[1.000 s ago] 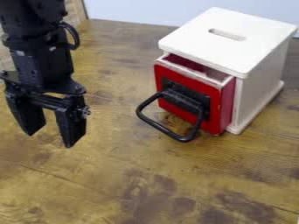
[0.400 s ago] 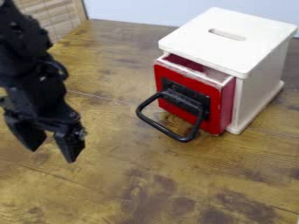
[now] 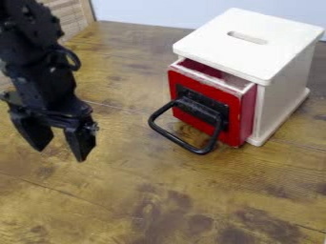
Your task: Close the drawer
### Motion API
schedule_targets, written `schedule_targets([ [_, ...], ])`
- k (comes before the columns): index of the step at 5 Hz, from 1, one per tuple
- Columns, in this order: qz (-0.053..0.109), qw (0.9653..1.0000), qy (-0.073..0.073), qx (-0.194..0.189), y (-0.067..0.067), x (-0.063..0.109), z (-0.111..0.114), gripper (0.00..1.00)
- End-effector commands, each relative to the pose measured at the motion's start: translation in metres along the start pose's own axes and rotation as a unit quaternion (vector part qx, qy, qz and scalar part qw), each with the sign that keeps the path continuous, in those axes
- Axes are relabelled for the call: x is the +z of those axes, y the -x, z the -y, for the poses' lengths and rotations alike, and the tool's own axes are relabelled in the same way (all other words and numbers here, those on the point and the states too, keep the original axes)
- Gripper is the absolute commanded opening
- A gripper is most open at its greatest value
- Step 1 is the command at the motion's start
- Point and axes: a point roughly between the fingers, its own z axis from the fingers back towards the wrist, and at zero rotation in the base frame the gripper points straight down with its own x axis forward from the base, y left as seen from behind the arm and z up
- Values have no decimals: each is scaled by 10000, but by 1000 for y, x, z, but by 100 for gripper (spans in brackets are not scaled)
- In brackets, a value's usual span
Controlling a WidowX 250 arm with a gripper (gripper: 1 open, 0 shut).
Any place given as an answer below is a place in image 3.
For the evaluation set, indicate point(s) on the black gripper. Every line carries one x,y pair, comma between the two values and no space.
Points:
44,102

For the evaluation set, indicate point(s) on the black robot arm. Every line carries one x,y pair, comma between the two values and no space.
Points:
30,29

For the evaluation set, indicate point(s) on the red drawer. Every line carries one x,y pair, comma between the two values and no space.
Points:
213,93

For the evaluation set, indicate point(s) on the white wooden cabinet box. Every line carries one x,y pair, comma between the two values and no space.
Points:
266,50

